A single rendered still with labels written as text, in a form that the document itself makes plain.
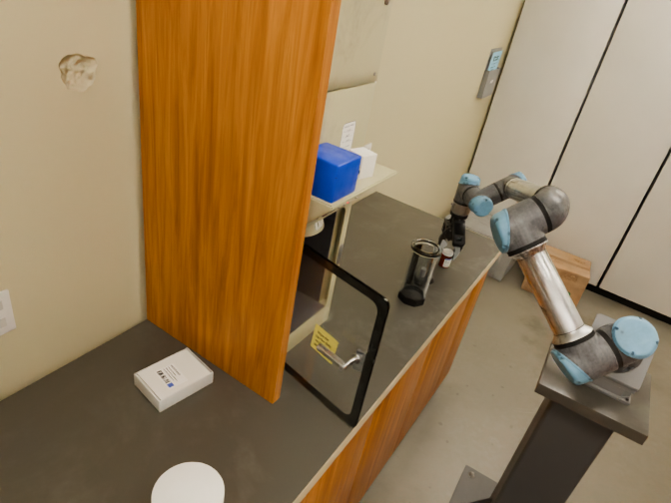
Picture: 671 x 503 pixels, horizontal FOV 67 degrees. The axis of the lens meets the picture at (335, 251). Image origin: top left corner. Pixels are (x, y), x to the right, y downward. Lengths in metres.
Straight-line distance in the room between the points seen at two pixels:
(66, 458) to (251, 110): 0.86
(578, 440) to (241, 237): 1.29
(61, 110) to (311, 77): 0.56
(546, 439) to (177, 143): 1.50
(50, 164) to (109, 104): 0.19
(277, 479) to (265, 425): 0.15
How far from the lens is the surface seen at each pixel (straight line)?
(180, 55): 1.18
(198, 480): 1.09
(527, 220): 1.52
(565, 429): 1.91
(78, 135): 1.29
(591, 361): 1.58
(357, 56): 1.23
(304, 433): 1.35
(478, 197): 1.89
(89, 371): 1.50
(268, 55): 1.02
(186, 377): 1.40
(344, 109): 1.24
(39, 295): 1.41
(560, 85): 4.05
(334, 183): 1.08
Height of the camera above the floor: 1.99
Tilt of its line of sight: 31 degrees down
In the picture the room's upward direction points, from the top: 11 degrees clockwise
